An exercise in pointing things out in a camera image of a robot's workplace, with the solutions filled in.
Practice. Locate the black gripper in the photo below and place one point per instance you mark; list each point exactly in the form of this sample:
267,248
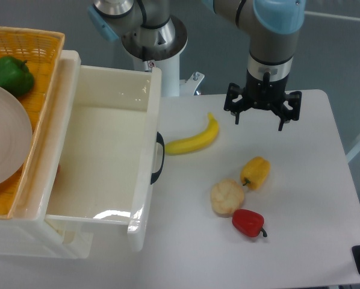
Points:
264,94

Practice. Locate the white drawer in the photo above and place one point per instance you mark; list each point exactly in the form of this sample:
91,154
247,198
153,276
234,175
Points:
111,156

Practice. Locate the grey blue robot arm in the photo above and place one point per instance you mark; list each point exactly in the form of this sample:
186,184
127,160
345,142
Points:
273,27

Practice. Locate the white drawer cabinet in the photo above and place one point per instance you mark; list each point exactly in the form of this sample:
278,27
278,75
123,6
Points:
28,233

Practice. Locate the yellow bell pepper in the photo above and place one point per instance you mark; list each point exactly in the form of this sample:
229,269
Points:
255,172

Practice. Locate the yellow banana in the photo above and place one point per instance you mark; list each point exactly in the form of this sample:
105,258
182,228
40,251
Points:
197,142

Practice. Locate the beige bread roll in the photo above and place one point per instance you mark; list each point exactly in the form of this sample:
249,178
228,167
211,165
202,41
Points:
226,197

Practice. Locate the red bell pepper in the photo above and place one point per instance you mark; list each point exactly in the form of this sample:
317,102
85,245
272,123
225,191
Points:
249,223

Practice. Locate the yellow plastic basket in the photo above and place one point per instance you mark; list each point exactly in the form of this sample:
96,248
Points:
42,50

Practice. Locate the green bell pepper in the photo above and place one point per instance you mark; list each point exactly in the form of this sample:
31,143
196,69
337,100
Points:
15,76

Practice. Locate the beige round plate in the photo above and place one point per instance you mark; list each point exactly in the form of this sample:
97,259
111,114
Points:
15,135

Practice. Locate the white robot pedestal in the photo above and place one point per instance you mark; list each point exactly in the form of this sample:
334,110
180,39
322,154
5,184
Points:
161,48

